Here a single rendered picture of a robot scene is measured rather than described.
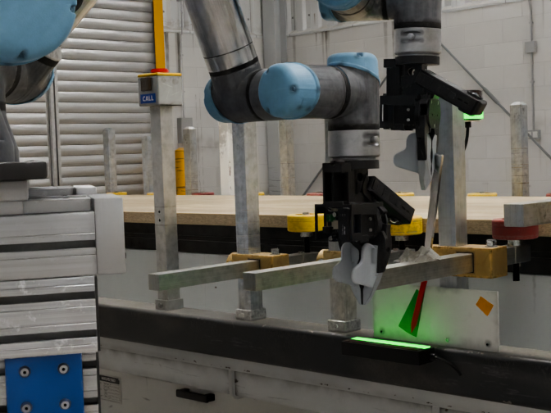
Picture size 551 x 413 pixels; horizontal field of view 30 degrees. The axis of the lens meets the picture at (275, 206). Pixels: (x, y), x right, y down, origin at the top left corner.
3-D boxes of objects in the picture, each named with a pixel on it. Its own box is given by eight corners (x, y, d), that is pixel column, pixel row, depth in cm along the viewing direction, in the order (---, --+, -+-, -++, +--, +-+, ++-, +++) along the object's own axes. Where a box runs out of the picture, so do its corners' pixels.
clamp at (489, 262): (491, 279, 167) (490, 248, 167) (423, 274, 176) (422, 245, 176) (510, 275, 171) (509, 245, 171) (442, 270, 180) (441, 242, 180)
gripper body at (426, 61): (393, 133, 170) (393, 59, 170) (443, 133, 167) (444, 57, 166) (379, 132, 163) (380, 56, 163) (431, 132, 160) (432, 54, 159)
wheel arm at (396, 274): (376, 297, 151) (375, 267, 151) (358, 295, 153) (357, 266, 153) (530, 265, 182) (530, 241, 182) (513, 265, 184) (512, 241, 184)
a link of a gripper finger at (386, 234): (359, 272, 151) (358, 213, 151) (366, 270, 152) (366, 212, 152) (384, 274, 148) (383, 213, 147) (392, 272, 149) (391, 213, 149)
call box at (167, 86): (158, 108, 222) (157, 71, 221) (138, 110, 226) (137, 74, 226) (183, 108, 227) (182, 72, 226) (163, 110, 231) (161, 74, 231)
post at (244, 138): (252, 344, 208) (243, 106, 206) (239, 342, 211) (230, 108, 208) (264, 342, 211) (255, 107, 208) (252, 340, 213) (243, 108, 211)
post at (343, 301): (346, 360, 191) (337, 102, 188) (332, 358, 193) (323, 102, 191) (358, 357, 194) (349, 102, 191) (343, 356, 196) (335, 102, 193)
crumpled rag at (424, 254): (422, 264, 156) (422, 248, 156) (387, 261, 161) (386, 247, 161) (456, 258, 163) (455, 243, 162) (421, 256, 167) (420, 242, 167)
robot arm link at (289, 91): (239, 121, 144) (295, 122, 152) (294, 117, 136) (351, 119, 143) (238, 65, 144) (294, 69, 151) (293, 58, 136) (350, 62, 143)
